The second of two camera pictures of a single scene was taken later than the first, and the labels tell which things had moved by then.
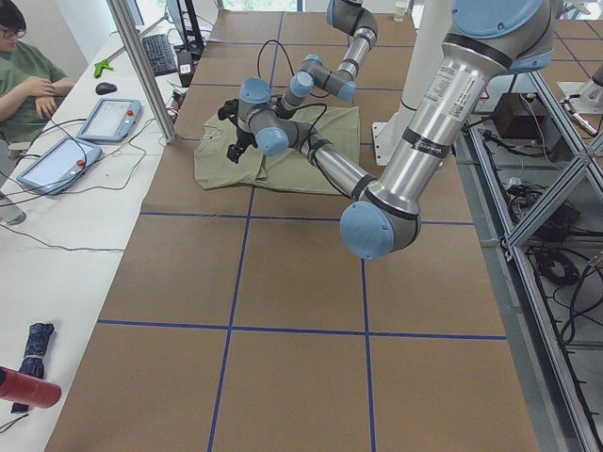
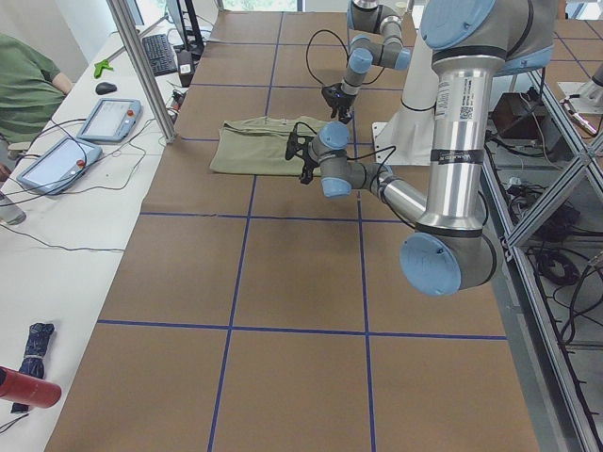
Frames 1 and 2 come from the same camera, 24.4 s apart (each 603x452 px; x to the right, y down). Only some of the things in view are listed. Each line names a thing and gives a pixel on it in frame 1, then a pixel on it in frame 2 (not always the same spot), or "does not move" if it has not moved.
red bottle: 27,389 does not move
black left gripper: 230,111 to 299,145
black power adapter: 186,67 does not move
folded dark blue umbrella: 33,363 does not move
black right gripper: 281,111 to 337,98
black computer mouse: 105,88 does not move
